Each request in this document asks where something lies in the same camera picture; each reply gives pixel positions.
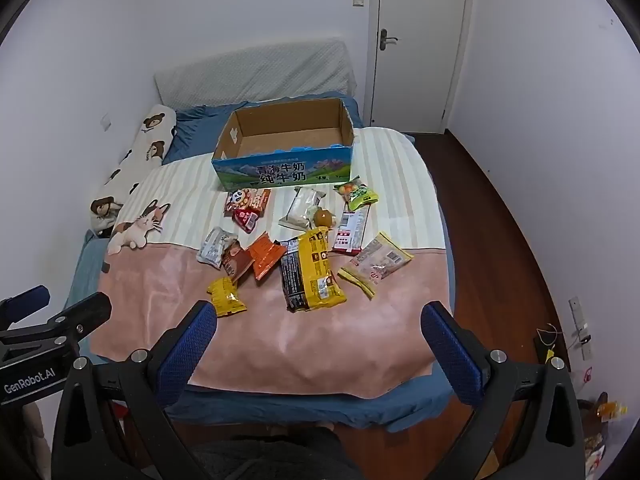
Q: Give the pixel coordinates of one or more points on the clear packet with brown egg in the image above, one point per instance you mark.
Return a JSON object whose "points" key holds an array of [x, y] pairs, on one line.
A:
{"points": [[323, 218]]}

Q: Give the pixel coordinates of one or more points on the red and white snack packet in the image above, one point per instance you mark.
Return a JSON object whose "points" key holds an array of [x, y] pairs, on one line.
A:
{"points": [[348, 232]]}

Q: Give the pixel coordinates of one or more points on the panda print snack packet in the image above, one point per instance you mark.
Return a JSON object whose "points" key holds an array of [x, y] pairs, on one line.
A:
{"points": [[242, 200]]}

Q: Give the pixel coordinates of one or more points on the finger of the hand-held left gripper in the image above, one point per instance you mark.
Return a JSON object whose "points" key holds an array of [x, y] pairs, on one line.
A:
{"points": [[27, 300], [82, 312]]}

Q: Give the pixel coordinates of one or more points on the cardboard box blue print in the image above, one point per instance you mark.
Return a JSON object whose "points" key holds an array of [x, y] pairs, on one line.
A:
{"points": [[280, 172]]}

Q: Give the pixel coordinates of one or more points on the white quilted headboard cushion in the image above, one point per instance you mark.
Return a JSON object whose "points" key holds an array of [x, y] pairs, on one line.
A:
{"points": [[260, 72]]}

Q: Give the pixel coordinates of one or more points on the brown snack packet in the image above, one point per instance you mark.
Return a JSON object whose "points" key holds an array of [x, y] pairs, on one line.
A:
{"points": [[235, 261]]}

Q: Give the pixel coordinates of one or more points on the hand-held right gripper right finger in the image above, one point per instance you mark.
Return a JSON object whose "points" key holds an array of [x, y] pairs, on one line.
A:
{"points": [[450, 355]]}

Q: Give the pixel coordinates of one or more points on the green candy packet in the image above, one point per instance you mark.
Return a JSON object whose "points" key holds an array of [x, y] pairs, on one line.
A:
{"points": [[360, 197]]}

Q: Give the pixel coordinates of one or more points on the small yellow snack packet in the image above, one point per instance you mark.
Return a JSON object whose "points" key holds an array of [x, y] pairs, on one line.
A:
{"points": [[227, 300]]}

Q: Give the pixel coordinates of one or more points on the small red snack packet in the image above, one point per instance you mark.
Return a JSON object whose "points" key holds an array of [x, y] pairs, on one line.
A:
{"points": [[246, 220]]}

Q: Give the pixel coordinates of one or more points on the striped blanket with cat print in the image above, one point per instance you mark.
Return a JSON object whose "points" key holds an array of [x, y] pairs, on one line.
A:
{"points": [[325, 345]]}

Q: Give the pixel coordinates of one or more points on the orange snack packet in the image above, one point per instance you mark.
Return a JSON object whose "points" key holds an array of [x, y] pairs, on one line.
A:
{"points": [[265, 257]]}

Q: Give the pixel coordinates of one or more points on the white bread packet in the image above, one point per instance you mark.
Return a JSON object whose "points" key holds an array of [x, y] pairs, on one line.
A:
{"points": [[301, 207]]}

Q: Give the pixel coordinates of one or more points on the beige packet with yellow edges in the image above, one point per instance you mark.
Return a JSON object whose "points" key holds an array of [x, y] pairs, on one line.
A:
{"points": [[377, 260]]}

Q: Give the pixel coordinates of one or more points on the blue bedsheet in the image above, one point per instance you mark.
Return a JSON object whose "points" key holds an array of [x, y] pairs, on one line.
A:
{"points": [[195, 132]]}

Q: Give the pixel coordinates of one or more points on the large black and yellow packet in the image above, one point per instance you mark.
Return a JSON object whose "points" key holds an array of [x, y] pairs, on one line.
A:
{"points": [[310, 270]]}

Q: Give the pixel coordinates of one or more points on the white power strip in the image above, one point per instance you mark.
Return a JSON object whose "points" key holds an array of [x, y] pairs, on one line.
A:
{"points": [[579, 327]]}

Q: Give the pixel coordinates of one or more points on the bear print long pillow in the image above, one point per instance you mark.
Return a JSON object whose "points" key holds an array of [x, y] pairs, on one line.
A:
{"points": [[145, 145]]}

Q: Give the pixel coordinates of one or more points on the white door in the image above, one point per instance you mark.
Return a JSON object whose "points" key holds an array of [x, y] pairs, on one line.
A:
{"points": [[420, 40]]}

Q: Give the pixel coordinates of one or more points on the grey and white snack packet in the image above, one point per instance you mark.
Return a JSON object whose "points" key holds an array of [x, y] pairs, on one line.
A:
{"points": [[214, 245]]}

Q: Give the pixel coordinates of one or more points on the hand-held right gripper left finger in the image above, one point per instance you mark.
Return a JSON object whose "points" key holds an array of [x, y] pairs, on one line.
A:
{"points": [[192, 345]]}

